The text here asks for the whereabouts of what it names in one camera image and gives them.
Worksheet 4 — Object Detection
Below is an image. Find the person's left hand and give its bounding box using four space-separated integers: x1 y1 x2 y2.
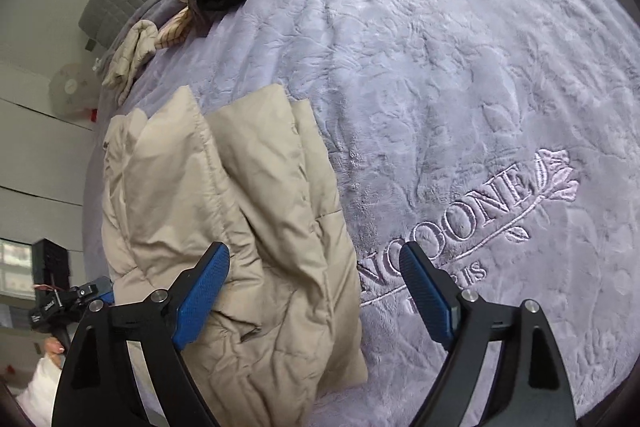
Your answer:
43 337 65 358

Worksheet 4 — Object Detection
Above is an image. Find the beige puffer jacket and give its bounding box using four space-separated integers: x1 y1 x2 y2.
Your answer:
98 82 370 427

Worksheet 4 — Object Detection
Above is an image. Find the lavender plush bed blanket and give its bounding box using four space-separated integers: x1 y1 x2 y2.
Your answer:
81 0 640 427

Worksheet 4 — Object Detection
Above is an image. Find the white standing fan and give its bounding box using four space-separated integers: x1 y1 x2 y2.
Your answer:
49 63 101 117

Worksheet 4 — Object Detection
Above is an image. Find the white wardrobe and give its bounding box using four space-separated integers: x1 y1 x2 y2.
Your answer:
1 62 94 251

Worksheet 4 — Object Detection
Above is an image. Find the folded cream puffer jacket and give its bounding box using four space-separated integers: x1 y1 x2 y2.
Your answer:
102 20 158 98

